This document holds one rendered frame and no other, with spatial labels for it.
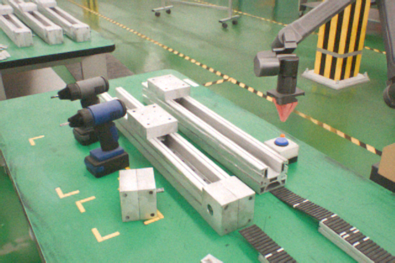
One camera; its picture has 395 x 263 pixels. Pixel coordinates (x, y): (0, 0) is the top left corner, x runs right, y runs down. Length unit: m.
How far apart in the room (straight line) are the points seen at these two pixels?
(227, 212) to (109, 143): 0.45
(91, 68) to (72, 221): 1.78
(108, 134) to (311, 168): 0.64
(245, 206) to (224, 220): 0.06
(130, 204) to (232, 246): 0.28
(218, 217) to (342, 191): 0.41
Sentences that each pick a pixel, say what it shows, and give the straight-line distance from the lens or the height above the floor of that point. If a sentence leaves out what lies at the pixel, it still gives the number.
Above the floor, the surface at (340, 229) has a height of 0.81.
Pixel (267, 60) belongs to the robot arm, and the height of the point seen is 1.12.
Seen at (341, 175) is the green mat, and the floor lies 0.78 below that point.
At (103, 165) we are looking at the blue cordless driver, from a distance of 1.29.
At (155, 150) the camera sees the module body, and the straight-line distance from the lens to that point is 1.30.
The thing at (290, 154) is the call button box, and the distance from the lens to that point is 1.35.
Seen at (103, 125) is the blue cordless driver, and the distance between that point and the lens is 1.25.
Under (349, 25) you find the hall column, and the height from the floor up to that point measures 0.60.
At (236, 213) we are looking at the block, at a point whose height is 0.83.
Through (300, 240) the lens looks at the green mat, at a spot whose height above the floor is 0.78.
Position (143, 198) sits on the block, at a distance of 1.08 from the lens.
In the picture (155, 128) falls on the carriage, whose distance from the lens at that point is 1.31.
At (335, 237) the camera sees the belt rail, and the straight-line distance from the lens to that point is 1.08.
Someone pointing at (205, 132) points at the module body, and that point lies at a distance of 1.38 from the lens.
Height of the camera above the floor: 1.48
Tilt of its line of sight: 27 degrees down
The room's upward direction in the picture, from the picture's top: straight up
